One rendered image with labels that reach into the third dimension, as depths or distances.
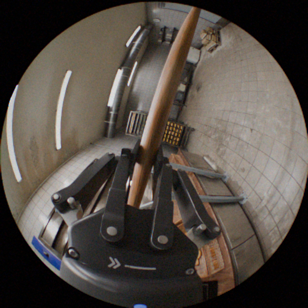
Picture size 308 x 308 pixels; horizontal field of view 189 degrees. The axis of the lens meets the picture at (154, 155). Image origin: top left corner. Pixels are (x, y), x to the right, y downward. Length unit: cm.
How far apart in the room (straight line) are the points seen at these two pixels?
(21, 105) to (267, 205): 263
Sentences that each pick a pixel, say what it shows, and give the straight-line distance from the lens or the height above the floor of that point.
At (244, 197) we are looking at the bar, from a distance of 136.
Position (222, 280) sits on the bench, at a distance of 89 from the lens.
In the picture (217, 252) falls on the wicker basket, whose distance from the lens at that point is 82.
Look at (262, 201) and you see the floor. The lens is 125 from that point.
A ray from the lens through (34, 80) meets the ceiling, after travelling 152.
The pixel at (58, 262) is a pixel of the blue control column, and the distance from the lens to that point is 122.
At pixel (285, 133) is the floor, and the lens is 129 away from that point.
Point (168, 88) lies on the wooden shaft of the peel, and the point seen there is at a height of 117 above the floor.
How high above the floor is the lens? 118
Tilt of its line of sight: 6 degrees down
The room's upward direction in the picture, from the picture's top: 76 degrees counter-clockwise
